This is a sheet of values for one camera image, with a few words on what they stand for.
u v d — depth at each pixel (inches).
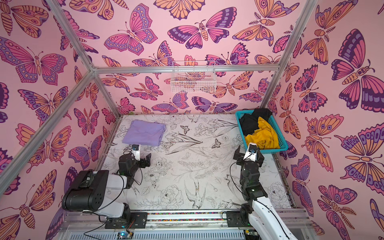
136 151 32.1
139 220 29.1
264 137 37.2
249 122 40.9
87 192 17.7
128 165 28.7
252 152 25.0
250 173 22.6
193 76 37.5
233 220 28.8
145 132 42.5
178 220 29.3
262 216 20.3
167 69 37.3
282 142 36.2
